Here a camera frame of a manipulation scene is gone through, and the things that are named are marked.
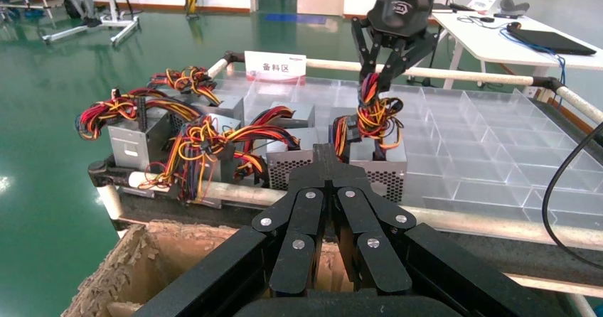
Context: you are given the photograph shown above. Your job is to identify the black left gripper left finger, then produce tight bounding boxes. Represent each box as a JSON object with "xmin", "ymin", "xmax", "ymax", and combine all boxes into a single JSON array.
[{"xmin": 252, "ymin": 143, "xmax": 331, "ymax": 297}]

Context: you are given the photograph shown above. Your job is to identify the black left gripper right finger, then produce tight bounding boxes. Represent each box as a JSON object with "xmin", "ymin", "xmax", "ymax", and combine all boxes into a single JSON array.
[{"xmin": 327, "ymin": 143, "xmax": 418, "ymax": 294}]

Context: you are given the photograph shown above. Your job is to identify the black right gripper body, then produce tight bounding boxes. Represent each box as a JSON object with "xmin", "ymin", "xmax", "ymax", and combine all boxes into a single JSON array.
[{"xmin": 366, "ymin": 0, "xmax": 444, "ymax": 41}]

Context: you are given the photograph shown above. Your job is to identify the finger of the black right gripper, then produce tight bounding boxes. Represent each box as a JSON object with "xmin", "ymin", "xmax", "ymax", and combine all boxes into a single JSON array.
[
  {"xmin": 376, "ymin": 28, "xmax": 439, "ymax": 94},
  {"xmin": 351, "ymin": 17, "xmax": 383, "ymax": 86}
]

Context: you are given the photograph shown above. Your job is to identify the grey power supply colourful cables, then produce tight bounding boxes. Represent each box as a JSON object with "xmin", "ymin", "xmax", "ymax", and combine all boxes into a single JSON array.
[
  {"xmin": 75, "ymin": 87, "xmax": 204, "ymax": 172},
  {"xmin": 148, "ymin": 66, "xmax": 246, "ymax": 123},
  {"xmin": 348, "ymin": 72, "xmax": 408, "ymax": 204},
  {"xmin": 233, "ymin": 124, "xmax": 321, "ymax": 191},
  {"xmin": 139, "ymin": 114, "xmax": 239, "ymax": 208},
  {"xmin": 252, "ymin": 101, "xmax": 316, "ymax": 130},
  {"xmin": 329, "ymin": 107, "xmax": 361, "ymax": 163}
]

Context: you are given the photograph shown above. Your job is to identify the white office table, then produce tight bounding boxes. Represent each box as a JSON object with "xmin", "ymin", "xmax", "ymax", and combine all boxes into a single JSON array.
[{"xmin": 407, "ymin": 9, "xmax": 603, "ymax": 90}]

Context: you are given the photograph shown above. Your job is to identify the white printed card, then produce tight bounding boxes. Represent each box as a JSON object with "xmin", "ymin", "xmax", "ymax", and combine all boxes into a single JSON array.
[{"xmin": 467, "ymin": 0, "xmax": 497, "ymax": 13}]

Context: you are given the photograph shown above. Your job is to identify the blue floor mat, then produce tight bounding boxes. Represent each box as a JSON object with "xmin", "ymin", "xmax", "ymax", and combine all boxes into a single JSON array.
[{"xmin": 265, "ymin": 13, "xmax": 329, "ymax": 26}]

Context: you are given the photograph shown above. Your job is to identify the white sign with Chinese text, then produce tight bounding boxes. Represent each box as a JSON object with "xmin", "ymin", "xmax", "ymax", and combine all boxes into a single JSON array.
[{"xmin": 245, "ymin": 50, "xmax": 308, "ymax": 82}]

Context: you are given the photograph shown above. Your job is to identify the clear acrylic divider tray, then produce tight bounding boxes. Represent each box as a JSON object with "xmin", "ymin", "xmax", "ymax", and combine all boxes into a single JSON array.
[{"xmin": 212, "ymin": 77, "xmax": 603, "ymax": 224}]

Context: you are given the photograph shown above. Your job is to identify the cardboard box with dividers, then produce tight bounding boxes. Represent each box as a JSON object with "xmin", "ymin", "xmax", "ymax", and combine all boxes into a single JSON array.
[{"xmin": 61, "ymin": 218, "xmax": 354, "ymax": 317}]

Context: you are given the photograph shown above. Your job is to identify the black laptop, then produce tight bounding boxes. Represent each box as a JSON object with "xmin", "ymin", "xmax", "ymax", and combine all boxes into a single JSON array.
[{"xmin": 506, "ymin": 26, "xmax": 598, "ymax": 56}]

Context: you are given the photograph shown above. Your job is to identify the blue cable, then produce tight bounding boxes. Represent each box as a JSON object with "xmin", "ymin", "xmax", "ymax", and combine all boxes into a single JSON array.
[{"xmin": 499, "ymin": 27, "xmax": 566, "ymax": 85}]

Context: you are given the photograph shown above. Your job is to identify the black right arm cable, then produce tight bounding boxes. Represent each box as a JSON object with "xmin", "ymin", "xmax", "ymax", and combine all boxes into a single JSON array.
[{"xmin": 540, "ymin": 120, "xmax": 603, "ymax": 272}]

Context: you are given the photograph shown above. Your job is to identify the white metal stand frame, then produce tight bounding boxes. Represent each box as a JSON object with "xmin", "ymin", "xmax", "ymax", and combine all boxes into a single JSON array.
[{"xmin": 41, "ymin": 0, "xmax": 141, "ymax": 48}]

